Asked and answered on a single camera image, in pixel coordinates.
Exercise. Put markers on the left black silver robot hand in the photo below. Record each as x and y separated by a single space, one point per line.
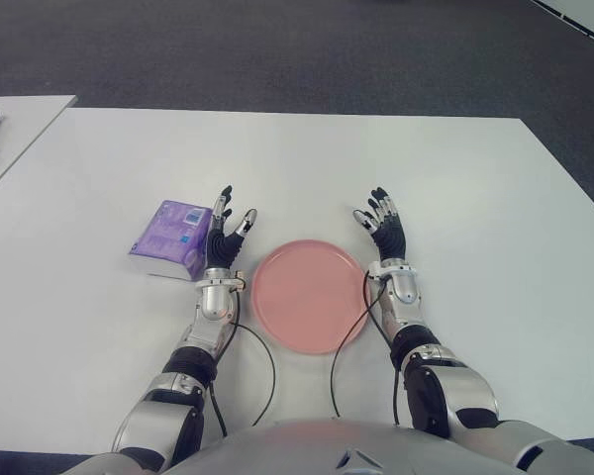
223 245

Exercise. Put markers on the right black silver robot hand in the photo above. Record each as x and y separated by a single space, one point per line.
393 237

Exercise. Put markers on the purple tissue paper pack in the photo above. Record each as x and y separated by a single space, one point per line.
170 242

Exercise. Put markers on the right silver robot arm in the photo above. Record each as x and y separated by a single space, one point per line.
445 386

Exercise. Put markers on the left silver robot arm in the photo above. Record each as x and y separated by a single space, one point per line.
213 297

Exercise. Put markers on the pink round plate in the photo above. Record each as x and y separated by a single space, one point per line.
307 297

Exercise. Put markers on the grey robot torso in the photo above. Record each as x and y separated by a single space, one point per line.
297 445

